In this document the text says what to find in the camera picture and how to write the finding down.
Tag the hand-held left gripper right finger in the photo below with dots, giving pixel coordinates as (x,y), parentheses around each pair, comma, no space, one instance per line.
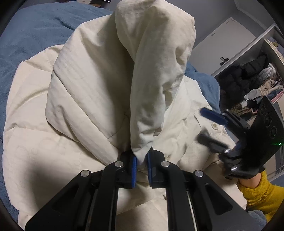
(149,168)

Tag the person's right forearm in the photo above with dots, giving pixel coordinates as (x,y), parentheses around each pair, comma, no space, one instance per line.
(261,197)

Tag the blue fleece blanket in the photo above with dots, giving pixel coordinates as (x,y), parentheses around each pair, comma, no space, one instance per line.
(33,28)

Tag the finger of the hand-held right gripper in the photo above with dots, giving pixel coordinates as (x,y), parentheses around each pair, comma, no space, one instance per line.
(208,140)
(213,114)

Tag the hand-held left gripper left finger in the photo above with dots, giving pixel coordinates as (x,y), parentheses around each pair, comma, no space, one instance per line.
(133,171)

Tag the black puffer jacket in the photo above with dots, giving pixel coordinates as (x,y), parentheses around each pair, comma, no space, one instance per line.
(239,80)

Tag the pile of light clothes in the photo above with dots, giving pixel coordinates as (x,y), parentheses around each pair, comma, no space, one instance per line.
(266,84)

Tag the camouflage garment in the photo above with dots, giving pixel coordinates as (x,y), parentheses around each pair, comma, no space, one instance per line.
(241,110)

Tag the white wardrobe door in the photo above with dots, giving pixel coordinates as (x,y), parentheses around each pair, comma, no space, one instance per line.
(226,42)

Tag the grey fuzzy cloth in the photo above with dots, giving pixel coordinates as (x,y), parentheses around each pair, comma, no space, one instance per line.
(256,218)

